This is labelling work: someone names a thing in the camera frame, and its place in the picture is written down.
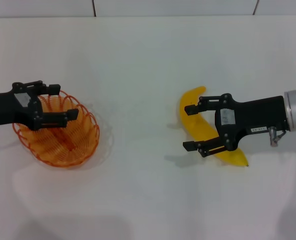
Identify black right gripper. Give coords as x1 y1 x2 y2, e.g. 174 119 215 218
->
182 93 288 158

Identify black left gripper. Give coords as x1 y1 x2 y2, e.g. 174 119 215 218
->
0 80 79 131

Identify yellow banana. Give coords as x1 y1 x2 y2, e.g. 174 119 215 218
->
178 85 250 168

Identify orange wire basket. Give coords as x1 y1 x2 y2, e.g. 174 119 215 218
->
12 90 100 169

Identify metal plug with cable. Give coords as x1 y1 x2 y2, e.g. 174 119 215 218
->
267 126 287 148

